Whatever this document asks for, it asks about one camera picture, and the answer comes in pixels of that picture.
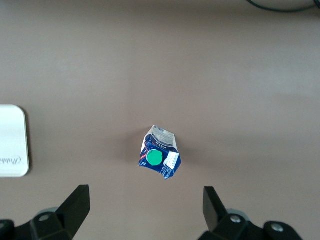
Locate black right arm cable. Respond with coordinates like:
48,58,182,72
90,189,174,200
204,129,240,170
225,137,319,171
245,0,320,13

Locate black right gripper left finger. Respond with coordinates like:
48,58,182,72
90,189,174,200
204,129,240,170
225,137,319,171
29,184,91,240

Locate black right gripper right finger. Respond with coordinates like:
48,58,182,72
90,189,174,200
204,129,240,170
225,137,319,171
202,185,266,240

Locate cream tray with bear print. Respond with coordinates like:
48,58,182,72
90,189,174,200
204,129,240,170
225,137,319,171
0,104,31,179

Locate blue milk carton green cap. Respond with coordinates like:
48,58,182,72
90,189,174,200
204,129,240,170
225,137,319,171
138,124,183,181

